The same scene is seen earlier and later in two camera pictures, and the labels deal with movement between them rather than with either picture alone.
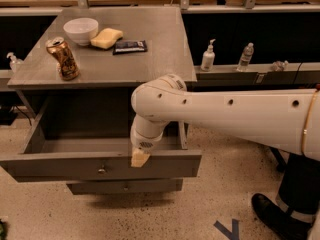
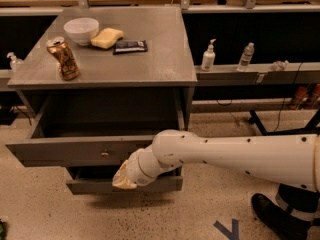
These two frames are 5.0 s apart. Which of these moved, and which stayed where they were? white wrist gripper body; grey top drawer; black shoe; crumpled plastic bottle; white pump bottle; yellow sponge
Moved: white wrist gripper body; grey top drawer
Stayed: crumpled plastic bottle; white pump bottle; yellow sponge; black shoe
